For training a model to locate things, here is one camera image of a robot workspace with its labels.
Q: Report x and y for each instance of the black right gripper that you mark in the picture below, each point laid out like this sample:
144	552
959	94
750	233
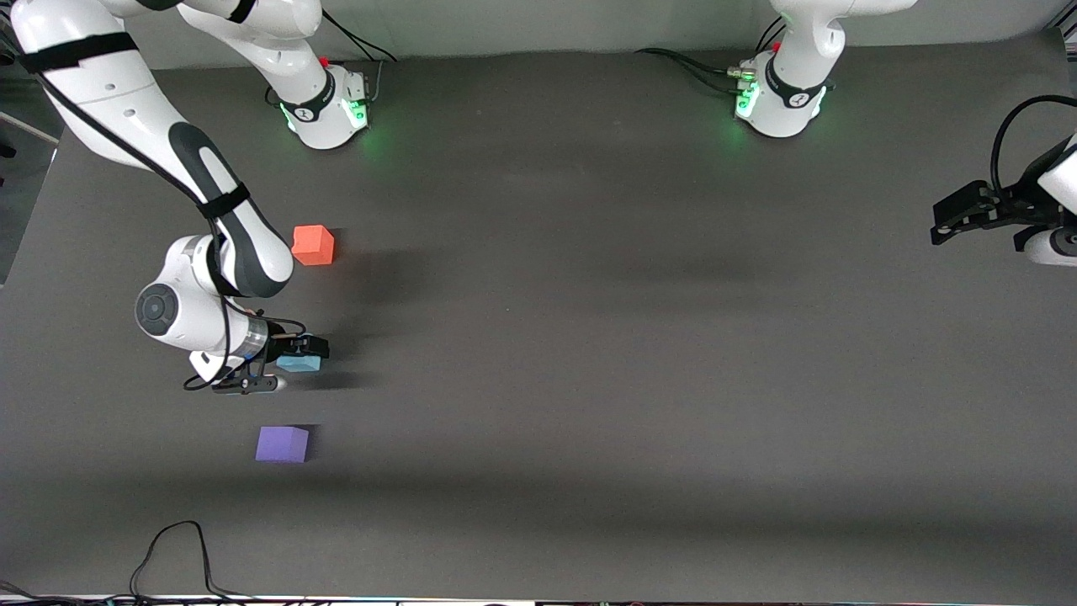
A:
281	345

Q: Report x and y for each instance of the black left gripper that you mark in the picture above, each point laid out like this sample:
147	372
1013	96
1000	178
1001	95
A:
1016	204

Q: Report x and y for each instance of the light blue foam block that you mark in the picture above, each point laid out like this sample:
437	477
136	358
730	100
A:
300	364

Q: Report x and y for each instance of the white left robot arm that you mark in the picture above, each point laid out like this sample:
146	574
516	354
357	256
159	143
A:
791	109

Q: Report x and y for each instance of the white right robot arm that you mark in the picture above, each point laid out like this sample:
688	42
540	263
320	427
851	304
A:
101	93

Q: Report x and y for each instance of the orange foam block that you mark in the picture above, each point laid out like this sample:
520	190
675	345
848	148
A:
313	246

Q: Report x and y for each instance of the purple foam block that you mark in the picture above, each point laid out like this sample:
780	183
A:
282	446

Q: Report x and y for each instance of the dark grey table mat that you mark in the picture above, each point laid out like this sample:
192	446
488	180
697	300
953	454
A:
673	379

